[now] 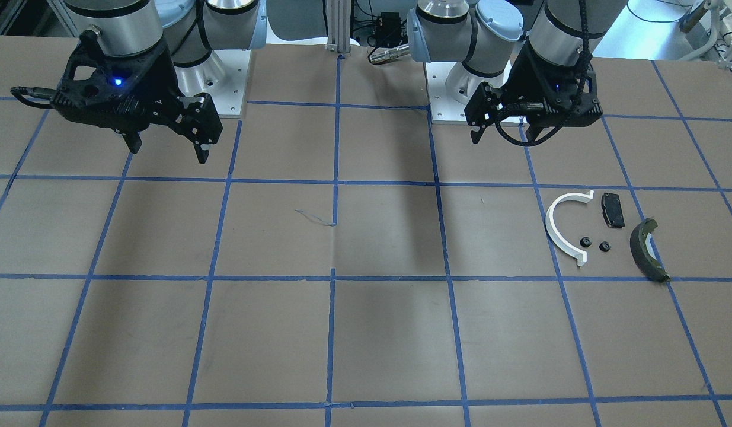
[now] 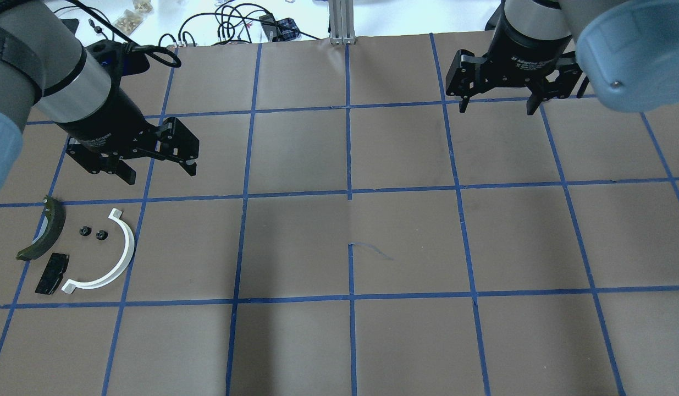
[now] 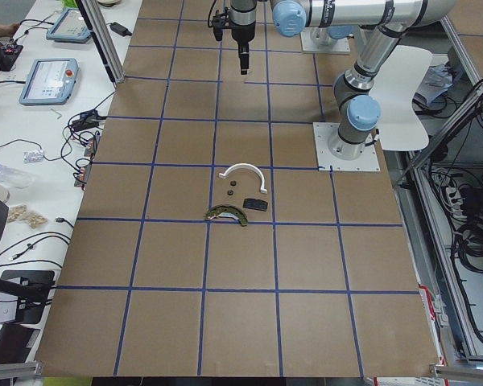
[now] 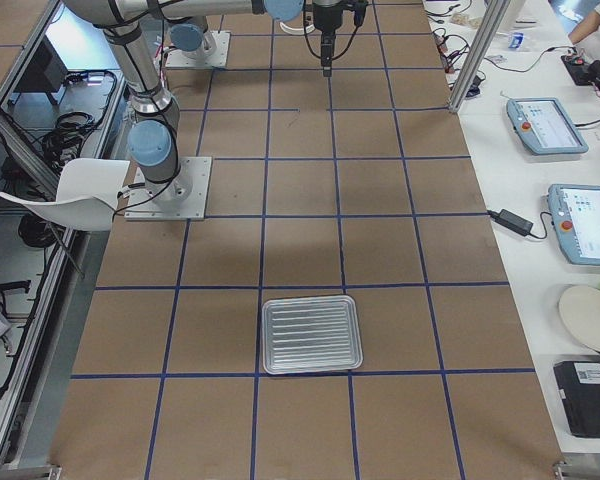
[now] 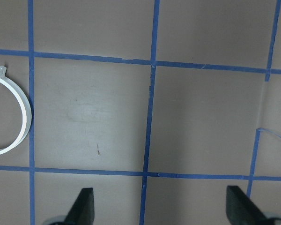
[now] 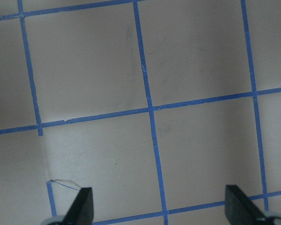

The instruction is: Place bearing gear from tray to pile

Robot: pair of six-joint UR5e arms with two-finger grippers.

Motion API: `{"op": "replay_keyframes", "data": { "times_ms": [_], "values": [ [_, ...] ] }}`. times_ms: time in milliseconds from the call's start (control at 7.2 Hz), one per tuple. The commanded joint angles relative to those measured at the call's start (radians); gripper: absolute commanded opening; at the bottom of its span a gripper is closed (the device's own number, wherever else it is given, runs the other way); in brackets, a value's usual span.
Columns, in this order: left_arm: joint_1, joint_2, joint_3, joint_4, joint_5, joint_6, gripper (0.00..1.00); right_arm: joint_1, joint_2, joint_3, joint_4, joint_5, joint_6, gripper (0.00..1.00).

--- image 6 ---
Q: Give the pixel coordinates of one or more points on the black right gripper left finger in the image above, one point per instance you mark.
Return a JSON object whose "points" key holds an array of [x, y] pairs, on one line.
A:
{"points": [[81, 211]]}

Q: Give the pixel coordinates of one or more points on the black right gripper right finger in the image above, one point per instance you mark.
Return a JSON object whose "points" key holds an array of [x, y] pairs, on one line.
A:
{"points": [[240, 210]]}

